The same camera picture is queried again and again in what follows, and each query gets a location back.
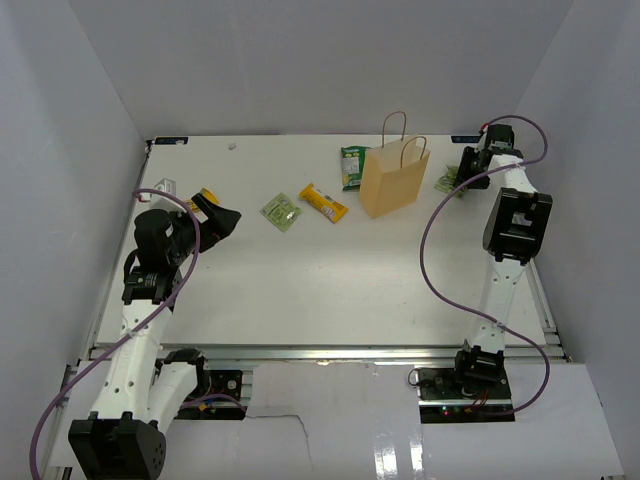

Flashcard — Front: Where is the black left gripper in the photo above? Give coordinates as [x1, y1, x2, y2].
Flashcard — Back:
[167, 193, 240, 265]

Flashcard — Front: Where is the green crinkled snack packet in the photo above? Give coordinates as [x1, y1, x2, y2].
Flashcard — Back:
[434, 165, 458, 194]

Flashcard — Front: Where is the light green square snack packet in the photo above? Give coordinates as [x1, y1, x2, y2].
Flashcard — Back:
[260, 193, 302, 232]

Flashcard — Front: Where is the yellow snack bar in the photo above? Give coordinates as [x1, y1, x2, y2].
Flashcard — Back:
[299, 183, 348, 223]

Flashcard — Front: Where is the yellow snack packet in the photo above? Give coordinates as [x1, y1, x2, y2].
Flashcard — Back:
[184, 188, 220, 218]

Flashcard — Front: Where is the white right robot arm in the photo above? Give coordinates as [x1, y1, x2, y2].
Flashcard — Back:
[451, 124, 553, 399]

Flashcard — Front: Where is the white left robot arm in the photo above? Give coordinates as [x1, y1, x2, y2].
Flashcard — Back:
[68, 189, 241, 479]

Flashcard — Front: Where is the brown paper bag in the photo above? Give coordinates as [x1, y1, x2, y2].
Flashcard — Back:
[359, 110, 431, 219]

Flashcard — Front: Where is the green snack packet behind bag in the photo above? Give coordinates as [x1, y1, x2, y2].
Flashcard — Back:
[340, 146, 369, 191]

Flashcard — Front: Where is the blue label right corner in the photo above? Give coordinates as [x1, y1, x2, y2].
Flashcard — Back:
[450, 135, 481, 144]

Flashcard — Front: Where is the blue label corner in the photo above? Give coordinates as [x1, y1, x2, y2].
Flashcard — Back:
[153, 136, 189, 146]
[450, 135, 481, 144]

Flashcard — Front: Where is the blue label left corner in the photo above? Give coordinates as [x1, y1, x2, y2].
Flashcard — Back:
[153, 136, 189, 146]

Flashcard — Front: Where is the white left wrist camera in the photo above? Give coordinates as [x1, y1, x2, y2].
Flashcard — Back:
[136, 178, 184, 212]

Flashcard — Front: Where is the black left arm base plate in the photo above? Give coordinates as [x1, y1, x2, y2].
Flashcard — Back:
[199, 370, 243, 404]

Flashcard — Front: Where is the aluminium front rail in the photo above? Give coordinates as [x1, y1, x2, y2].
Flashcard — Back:
[88, 344, 567, 363]

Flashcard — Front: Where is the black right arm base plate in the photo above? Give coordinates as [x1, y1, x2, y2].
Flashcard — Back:
[407, 367, 511, 402]

